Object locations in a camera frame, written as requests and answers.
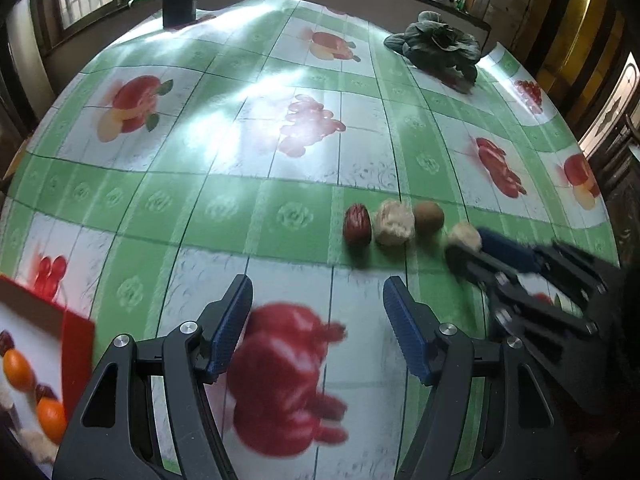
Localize dark green cloth bundle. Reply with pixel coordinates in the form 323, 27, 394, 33
384, 10, 482, 83

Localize black box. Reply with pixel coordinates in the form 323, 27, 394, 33
162, 0, 198, 30

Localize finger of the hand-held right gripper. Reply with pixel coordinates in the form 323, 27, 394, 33
477, 228, 621, 316
445, 245, 598, 361

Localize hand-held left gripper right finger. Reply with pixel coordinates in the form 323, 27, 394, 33
382, 275, 581, 480

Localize green printed plastic tablecloth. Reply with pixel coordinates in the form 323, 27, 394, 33
0, 0, 621, 480

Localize red-rimmed white tray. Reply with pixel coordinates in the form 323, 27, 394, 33
0, 275, 96, 466

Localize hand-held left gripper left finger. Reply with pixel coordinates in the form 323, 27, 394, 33
52, 274, 254, 480

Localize small orange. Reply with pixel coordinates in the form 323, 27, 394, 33
36, 398, 68, 445

